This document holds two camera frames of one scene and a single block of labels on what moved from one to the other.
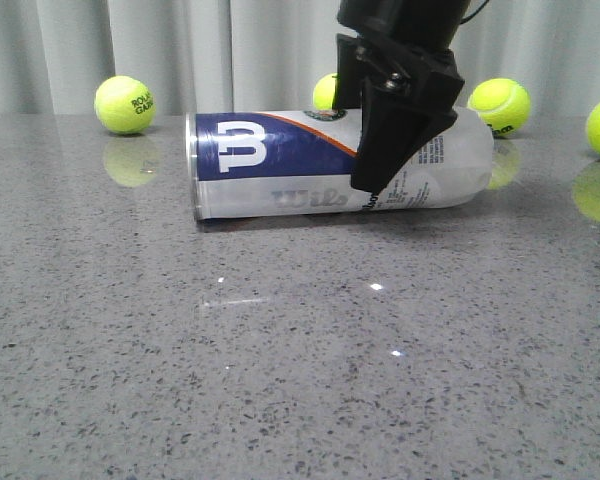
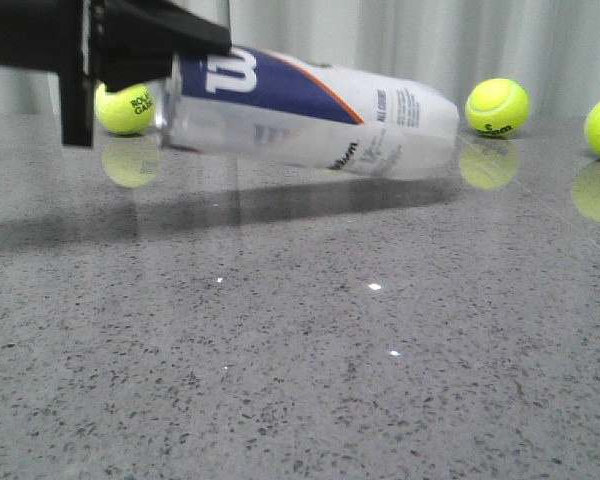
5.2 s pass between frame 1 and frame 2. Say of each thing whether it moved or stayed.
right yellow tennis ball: stayed
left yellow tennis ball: stayed
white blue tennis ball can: moved
